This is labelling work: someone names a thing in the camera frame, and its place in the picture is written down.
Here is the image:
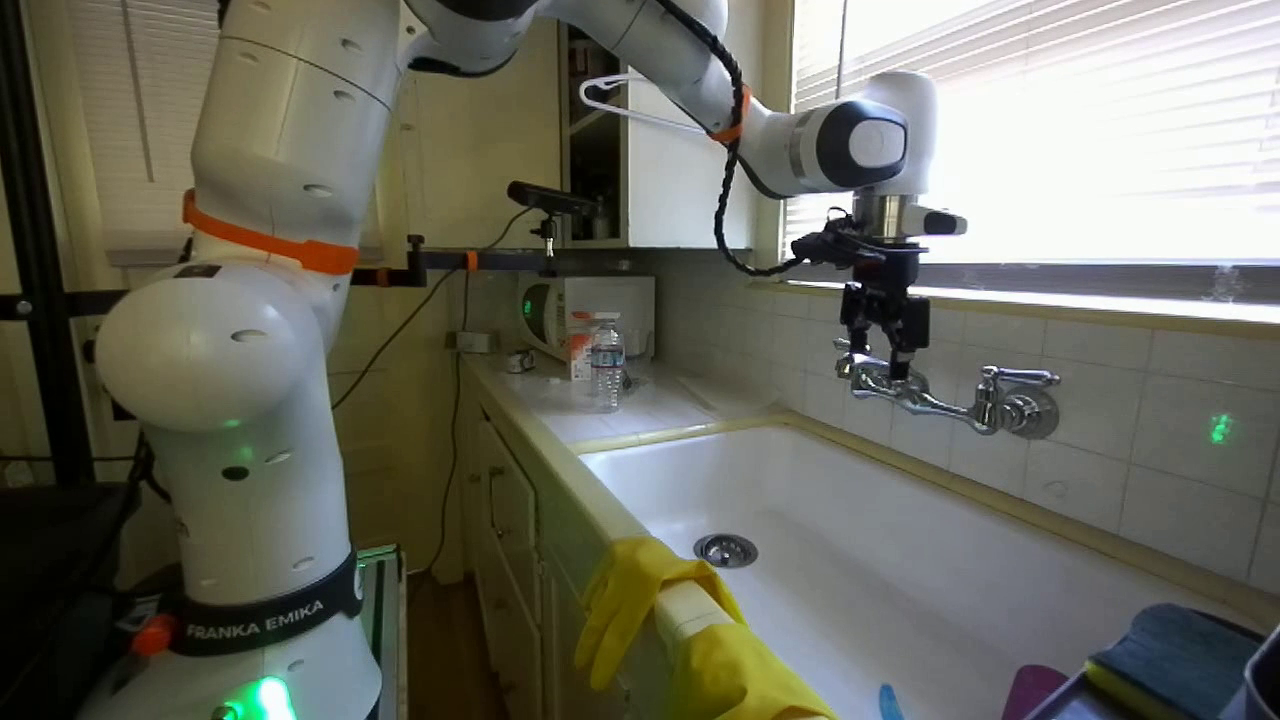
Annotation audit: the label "black clamp bar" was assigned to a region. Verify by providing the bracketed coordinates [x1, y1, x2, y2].
[335, 232, 658, 292]

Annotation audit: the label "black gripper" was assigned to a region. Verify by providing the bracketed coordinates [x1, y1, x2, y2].
[831, 242, 935, 399]

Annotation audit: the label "black camera on stand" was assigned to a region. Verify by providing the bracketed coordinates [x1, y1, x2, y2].
[502, 176, 599, 246]

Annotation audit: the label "large white window blind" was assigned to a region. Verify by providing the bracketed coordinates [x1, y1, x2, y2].
[783, 0, 1280, 270]

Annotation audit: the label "black metal stand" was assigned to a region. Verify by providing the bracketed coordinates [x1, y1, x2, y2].
[0, 0, 144, 720]

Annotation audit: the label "yellow and teal sponge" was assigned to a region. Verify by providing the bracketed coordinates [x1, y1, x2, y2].
[1080, 602, 1267, 720]

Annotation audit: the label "open white wall cabinet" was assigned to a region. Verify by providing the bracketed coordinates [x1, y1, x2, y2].
[554, 24, 793, 254]

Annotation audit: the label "chrome wall tap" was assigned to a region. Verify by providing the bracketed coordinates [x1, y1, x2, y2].
[831, 335, 1067, 443]

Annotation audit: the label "metal sink drain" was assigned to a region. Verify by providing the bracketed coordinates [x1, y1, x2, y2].
[690, 528, 762, 571]

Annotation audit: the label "green framed robot table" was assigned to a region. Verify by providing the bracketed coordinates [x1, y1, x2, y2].
[353, 535, 410, 720]

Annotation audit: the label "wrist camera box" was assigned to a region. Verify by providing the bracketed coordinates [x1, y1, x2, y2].
[872, 191, 970, 248]

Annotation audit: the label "cream base cabinet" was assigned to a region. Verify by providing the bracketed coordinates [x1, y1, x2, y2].
[455, 364, 696, 720]

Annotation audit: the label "small window blind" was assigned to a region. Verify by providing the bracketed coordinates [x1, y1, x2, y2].
[23, 0, 204, 263]

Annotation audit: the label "white bottle with red label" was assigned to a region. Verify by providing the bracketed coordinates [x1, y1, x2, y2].
[558, 307, 599, 391]

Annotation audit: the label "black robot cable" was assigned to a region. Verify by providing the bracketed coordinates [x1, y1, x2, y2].
[652, 0, 884, 279]

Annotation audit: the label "white sink basin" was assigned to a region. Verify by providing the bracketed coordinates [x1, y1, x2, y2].
[575, 403, 1280, 720]

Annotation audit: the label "purple plastic cup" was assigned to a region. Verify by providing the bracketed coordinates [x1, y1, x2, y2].
[999, 660, 1073, 720]

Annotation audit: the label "yellow cloth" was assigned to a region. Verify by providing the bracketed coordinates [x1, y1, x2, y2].
[571, 531, 745, 695]

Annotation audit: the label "clear plastic water bottle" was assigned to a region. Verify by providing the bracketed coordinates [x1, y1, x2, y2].
[584, 307, 630, 414]

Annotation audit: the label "yellow rubber glove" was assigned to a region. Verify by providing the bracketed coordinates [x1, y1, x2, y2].
[670, 612, 840, 720]

